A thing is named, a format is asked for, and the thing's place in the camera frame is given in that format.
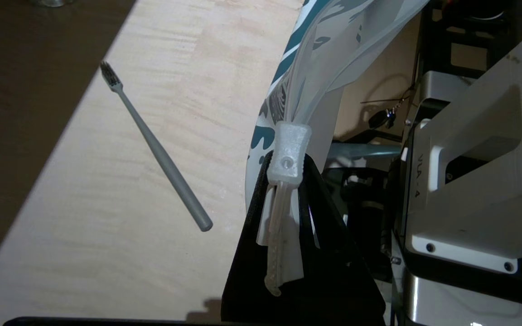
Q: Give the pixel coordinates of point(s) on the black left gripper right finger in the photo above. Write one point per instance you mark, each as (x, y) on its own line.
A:
(342, 280)

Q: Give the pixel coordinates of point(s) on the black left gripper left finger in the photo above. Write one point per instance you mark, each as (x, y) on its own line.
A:
(243, 290)

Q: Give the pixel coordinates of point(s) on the grey toothbrush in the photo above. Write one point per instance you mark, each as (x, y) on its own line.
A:
(166, 163)

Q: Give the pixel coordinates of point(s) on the white floral zip pouch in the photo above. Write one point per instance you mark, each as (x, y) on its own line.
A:
(315, 68)

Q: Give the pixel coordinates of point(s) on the black labelled robot panel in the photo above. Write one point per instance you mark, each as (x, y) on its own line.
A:
(413, 213)

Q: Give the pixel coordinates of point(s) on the silver robot torso block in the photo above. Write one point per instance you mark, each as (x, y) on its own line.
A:
(447, 299)

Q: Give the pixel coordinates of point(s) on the black key fob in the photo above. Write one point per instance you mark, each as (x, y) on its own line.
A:
(379, 118)

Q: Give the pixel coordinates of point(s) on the white robot housing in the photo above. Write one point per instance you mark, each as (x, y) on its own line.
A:
(492, 190)

